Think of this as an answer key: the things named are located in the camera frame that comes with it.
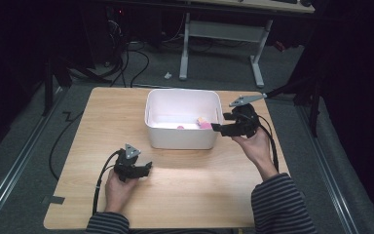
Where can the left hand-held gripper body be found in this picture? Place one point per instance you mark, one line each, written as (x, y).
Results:
(125, 165)

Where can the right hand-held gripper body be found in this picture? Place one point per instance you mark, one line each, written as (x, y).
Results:
(245, 122)

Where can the person's left hand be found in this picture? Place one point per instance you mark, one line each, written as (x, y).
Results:
(118, 193)

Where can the person's right hand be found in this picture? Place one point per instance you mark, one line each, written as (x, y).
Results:
(258, 151)

